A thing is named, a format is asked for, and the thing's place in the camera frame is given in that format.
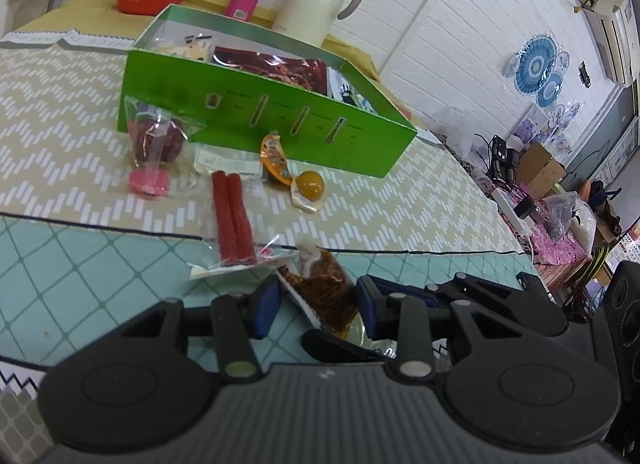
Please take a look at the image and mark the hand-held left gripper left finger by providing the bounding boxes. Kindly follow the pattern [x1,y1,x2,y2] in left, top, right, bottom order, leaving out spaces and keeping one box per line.
[120,276,281,379]

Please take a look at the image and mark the white power strip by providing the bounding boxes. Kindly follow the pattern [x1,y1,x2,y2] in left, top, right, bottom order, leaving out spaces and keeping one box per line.
[492,189,536,236]

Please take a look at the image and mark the brown shredded snack packet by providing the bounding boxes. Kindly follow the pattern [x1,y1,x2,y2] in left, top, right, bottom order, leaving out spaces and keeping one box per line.
[276,245,396,355]

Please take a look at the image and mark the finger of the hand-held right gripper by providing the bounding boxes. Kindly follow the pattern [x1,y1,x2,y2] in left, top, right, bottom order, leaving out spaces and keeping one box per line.
[372,271,569,338]
[302,328,399,363]

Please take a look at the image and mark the clear bag of red dates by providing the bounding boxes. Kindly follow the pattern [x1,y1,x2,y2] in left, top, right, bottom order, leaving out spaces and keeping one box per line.
[122,94,196,200]

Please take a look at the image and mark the packed braised egg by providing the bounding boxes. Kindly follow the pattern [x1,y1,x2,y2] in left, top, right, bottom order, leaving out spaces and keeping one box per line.
[290,170,327,213]

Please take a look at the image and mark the white air conditioner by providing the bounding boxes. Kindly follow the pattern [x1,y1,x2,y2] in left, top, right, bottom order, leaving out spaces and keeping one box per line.
[587,0,639,85]

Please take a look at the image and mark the dark red snack packet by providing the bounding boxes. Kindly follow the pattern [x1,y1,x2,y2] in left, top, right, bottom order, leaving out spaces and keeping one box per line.
[210,45,331,95]

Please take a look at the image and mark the green cardboard box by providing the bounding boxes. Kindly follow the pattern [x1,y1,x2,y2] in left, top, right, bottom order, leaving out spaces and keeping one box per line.
[117,4,418,179]

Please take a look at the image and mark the wall pictures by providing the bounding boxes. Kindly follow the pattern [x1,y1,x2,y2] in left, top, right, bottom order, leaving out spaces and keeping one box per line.
[515,101,586,150]

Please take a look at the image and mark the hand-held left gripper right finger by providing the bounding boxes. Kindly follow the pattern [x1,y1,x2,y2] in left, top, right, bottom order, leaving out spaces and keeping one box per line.
[355,274,527,379]

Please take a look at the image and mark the white black-print packet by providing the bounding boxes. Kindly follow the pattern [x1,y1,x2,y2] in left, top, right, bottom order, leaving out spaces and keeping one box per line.
[330,69,372,110]

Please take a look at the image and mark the yellow tablecloth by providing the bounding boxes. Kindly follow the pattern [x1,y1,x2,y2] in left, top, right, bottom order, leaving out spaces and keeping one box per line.
[10,0,426,130]

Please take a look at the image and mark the pink floral cloth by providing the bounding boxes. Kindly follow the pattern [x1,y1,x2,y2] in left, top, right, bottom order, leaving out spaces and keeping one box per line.
[520,224,593,287]

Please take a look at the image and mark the blue fan wall decoration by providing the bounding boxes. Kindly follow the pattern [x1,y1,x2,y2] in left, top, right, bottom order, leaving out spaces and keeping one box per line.
[502,34,571,107]

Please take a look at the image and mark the white plastic bag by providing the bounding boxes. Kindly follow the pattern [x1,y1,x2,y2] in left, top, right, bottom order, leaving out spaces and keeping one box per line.
[542,191,598,255]

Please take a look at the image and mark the cream thermal jug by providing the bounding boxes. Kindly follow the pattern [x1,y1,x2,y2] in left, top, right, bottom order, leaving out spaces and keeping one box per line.
[271,0,366,48]

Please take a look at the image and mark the small orange snack packet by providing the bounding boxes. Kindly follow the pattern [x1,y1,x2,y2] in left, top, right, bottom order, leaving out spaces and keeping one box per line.
[259,131,294,185]

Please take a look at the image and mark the red sausage stick packet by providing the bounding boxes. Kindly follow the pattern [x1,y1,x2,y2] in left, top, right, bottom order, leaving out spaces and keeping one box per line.
[189,143,283,280]

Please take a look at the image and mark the brown cardboard box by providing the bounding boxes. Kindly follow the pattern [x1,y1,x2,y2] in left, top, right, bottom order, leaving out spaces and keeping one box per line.
[515,141,568,200]

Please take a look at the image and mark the clear plastic bag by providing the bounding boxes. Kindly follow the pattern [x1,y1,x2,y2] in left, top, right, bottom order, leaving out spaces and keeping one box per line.
[435,106,493,165]

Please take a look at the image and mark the yellow biscuit packet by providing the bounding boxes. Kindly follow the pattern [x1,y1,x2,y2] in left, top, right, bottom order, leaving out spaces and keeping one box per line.
[170,34,212,63]

